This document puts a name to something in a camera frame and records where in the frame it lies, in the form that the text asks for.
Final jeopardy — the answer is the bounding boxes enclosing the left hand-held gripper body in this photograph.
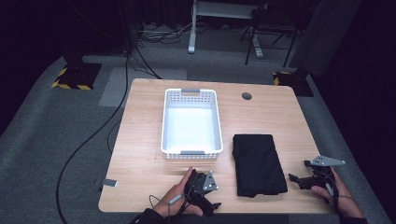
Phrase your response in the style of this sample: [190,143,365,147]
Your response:
[183,169,219,216]

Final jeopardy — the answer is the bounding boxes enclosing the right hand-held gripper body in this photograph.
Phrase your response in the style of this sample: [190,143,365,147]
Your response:
[303,155,347,191]

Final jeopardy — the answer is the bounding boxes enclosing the black pants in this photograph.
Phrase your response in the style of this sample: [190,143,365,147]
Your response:
[232,133,289,199]

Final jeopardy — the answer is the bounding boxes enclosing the white plastic basket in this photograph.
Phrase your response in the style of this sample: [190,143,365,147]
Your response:
[160,88,224,161]

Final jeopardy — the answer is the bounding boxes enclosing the person's left hand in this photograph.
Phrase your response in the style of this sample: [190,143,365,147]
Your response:
[151,166,204,219]

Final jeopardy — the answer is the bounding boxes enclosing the person's right hand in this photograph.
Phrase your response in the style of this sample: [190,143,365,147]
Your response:
[310,167,364,219]

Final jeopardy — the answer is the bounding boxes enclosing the black striped stand base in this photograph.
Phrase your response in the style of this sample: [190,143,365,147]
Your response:
[50,55,103,91]
[272,69,315,98]

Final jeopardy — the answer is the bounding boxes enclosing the grey upright panel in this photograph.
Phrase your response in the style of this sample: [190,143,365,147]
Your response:
[288,0,364,78]

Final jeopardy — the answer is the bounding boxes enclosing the black metal chair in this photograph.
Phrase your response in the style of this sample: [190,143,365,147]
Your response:
[238,2,301,68]

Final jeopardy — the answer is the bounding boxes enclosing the right gripper thin cable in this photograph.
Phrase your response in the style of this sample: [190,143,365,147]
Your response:
[324,182,360,213]

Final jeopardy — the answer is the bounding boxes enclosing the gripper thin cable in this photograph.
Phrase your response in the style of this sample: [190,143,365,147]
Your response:
[148,193,189,224]
[324,182,360,213]

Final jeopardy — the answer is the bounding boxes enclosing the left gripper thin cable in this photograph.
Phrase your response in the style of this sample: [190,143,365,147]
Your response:
[148,193,189,224]

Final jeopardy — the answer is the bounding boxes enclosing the thin black floor cable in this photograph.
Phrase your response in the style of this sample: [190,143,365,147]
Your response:
[106,119,123,155]

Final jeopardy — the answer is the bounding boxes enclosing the thick black floor cable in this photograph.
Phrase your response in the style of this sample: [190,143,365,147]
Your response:
[55,50,131,224]

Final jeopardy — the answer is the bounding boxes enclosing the white desk frame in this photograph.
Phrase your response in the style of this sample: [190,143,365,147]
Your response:
[187,0,266,59]

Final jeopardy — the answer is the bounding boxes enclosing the bundle of floor cables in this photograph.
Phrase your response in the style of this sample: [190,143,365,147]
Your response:
[135,21,191,45]

